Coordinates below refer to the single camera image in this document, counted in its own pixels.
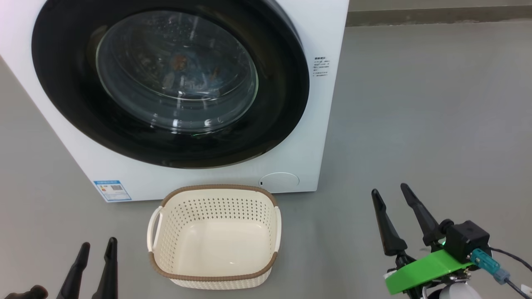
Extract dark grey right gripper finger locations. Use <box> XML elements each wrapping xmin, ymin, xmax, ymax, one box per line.
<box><xmin>400</xmin><ymin>183</ymin><xmax>443</xmax><ymax>246</ymax></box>
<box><xmin>371</xmin><ymin>189</ymin><xmax>409</xmax><ymax>256</ymax></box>

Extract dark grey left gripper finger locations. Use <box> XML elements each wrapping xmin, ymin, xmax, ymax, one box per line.
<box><xmin>91</xmin><ymin>237</ymin><xmax>118</xmax><ymax>299</ymax></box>
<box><xmin>56</xmin><ymin>242</ymin><xmax>91</xmax><ymax>299</ymax></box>

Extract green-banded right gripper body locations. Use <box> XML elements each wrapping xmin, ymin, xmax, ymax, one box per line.
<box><xmin>384</xmin><ymin>245</ymin><xmax>478</xmax><ymax>299</ymax></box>

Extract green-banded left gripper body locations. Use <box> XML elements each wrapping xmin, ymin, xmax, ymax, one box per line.
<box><xmin>3</xmin><ymin>285</ymin><xmax>49</xmax><ymax>299</ymax></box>

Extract black-rimmed glass washing machine door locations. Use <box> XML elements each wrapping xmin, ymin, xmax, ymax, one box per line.
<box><xmin>31</xmin><ymin>0</ymin><xmax>310</xmax><ymax>169</ymax></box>

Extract blue cartoon print clothes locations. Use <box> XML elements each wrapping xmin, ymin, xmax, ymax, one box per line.
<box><xmin>160</xmin><ymin>52</ymin><xmax>223</xmax><ymax>92</ymax></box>

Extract cream perforated laundry basket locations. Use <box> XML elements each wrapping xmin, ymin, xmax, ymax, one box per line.
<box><xmin>147</xmin><ymin>184</ymin><xmax>282</xmax><ymax>290</ymax></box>

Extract white front-load washing machine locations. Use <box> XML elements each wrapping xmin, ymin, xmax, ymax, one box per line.
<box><xmin>0</xmin><ymin>0</ymin><xmax>350</xmax><ymax>203</ymax></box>

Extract blue energy label sticker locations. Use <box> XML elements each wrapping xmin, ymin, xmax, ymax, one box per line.
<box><xmin>93</xmin><ymin>180</ymin><xmax>132</xmax><ymax>203</ymax></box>

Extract round white filter cover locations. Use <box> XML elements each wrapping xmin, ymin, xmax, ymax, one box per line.
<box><xmin>258</xmin><ymin>172</ymin><xmax>300</xmax><ymax>194</ymax></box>

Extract small printed text label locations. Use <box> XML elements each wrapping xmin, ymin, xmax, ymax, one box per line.
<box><xmin>314</xmin><ymin>57</ymin><xmax>331</xmax><ymax>78</ymax></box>

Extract teal connector cable with tag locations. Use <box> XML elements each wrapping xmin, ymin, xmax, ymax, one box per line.
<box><xmin>470</xmin><ymin>248</ymin><xmax>532</xmax><ymax>299</ymax></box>

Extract thin black camera cable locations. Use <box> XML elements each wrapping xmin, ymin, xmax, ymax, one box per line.
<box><xmin>488</xmin><ymin>247</ymin><xmax>532</xmax><ymax>272</ymax></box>

